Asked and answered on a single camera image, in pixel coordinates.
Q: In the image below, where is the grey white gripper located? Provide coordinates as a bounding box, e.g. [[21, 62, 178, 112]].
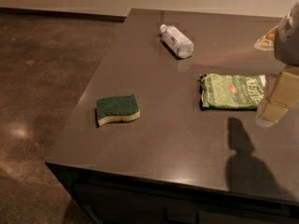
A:
[[254, 3, 299, 128]]

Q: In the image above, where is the dark cabinet under table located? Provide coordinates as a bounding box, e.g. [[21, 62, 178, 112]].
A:
[[46, 161, 299, 224]]

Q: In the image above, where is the green and yellow sponge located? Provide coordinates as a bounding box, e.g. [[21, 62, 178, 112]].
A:
[[96, 94, 140, 126]]

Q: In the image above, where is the green jalapeno chip bag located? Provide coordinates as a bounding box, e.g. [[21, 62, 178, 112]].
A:
[[200, 74, 266, 110]]

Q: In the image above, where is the clear plastic water bottle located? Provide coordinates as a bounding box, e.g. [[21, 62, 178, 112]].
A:
[[160, 24, 194, 59]]

